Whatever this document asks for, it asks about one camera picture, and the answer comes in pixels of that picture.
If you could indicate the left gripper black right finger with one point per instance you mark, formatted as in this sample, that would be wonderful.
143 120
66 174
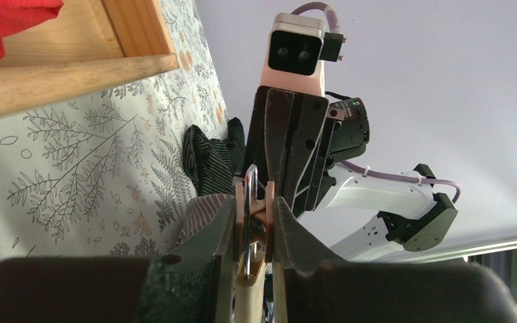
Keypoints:
313 284

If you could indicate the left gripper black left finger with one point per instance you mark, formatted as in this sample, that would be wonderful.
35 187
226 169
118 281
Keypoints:
192 283

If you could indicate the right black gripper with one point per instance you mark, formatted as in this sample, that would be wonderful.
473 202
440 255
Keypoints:
276 114

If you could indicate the wooden clip hanger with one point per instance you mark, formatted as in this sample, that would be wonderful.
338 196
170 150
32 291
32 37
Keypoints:
253 246

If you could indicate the grey striped underwear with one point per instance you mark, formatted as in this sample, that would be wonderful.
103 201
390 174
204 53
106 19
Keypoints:
200 212

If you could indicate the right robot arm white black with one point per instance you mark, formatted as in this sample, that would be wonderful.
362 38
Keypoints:
304 144

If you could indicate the black underwear orange trim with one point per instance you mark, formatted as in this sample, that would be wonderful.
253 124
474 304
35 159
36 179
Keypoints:
212 164

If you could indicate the floral patterned table mat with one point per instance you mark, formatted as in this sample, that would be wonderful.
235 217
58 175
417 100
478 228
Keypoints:
102 174

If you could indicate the wooden clothes rack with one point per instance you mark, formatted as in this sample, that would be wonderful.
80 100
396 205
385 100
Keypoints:
88 47

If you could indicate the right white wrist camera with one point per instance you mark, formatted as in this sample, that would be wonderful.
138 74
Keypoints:
300 42

